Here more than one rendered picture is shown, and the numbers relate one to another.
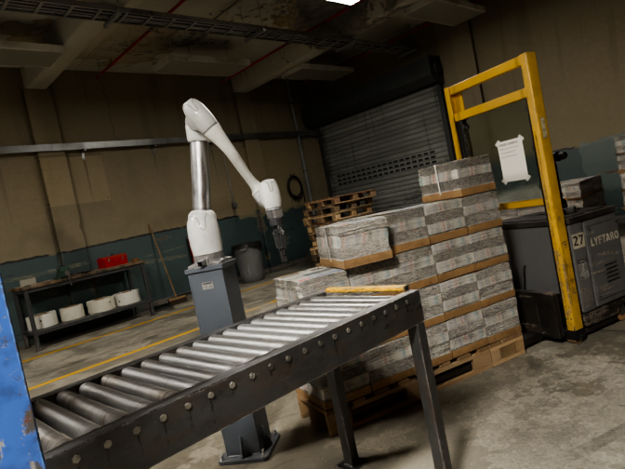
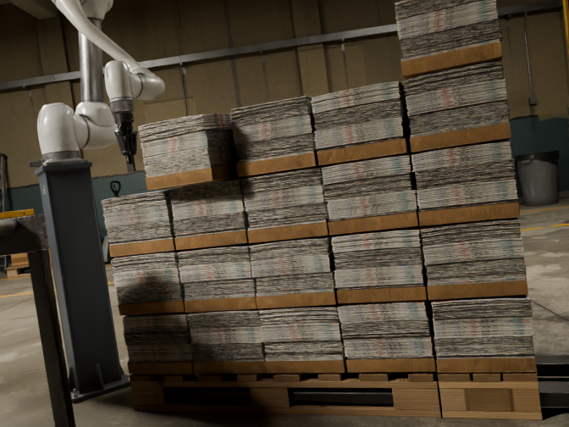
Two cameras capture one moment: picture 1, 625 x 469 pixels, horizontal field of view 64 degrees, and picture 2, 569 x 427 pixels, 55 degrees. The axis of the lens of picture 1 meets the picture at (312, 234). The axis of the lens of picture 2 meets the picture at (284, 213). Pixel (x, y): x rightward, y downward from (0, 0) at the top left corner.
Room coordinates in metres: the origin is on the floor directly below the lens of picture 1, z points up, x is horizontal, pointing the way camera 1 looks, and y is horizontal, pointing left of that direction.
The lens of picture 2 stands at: (1.57, -1.86, 0.79)
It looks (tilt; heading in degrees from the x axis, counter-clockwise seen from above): 3 degrees down; 46
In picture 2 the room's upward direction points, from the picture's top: 8 degrees counter-clockwise
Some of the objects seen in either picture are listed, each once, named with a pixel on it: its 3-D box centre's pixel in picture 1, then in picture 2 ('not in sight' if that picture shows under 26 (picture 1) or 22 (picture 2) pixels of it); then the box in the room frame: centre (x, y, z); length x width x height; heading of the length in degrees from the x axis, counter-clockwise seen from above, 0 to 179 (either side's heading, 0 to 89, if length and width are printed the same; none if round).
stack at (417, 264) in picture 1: (386, 324); (274, 285); (2.94, -0.33, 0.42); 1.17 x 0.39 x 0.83; 116
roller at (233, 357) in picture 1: (216, 358); not in sight; (1.56, 0.37, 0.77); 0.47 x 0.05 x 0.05; 43
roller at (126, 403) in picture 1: (115, 400); not in sight; (1.34, 0.61, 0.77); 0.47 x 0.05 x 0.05; 43
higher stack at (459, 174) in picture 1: (470, 259); (468, 203); (3.26, -0.98, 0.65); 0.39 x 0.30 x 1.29; 26
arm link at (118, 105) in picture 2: (274, 213); (122, 107); (2.70, 0.18, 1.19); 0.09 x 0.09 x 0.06
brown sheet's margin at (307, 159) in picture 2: (391, 246); (294, 163); (3.00, -0.45, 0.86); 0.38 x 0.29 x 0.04; 24
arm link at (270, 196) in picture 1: (270, 194); (120, 80); (2.71, 0.18, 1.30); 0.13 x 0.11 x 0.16; 14
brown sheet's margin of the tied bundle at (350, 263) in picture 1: (362, 258); (191, 177); (2.69, -0.24, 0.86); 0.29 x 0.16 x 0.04; 108
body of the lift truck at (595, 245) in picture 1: (558, 267); not in sight; (3.61, -1.70, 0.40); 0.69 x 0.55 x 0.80; 26
